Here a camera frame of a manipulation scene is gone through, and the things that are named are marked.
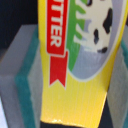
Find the gripper grey teal right finger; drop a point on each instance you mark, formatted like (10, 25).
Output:
(118, 90)

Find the gripper grey teal left finger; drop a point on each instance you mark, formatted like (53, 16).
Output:
(21, 80)

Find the yellow toy butter box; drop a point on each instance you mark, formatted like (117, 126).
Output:
(79, 41)

